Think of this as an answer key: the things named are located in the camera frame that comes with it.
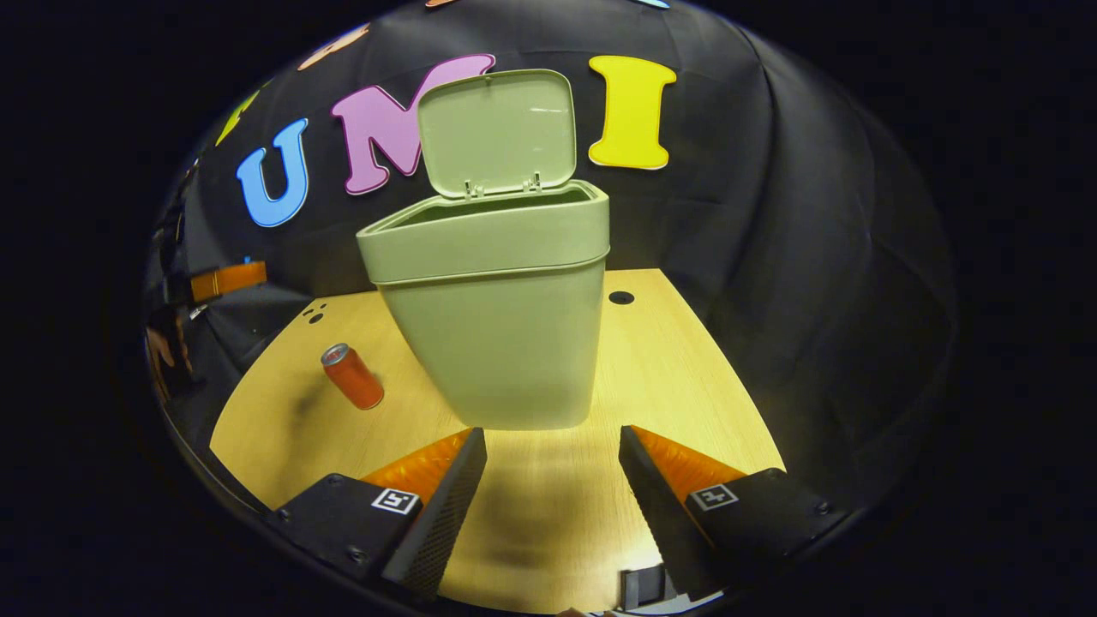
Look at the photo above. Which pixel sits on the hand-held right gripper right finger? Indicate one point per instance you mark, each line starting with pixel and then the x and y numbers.
pixel 651 506

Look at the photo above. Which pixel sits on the black backdrop cloth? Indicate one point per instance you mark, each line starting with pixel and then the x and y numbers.
pixel 771 257

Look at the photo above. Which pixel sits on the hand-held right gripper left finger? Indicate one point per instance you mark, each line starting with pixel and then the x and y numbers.
pixel 450 497

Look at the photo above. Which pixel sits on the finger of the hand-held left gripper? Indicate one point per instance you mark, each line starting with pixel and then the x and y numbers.
pixel 227 281

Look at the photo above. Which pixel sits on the orange pop can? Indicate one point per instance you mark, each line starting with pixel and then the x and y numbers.
pixel 353 377

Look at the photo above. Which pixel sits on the green desktop garbage bin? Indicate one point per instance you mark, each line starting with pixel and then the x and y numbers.
pixel 506 317

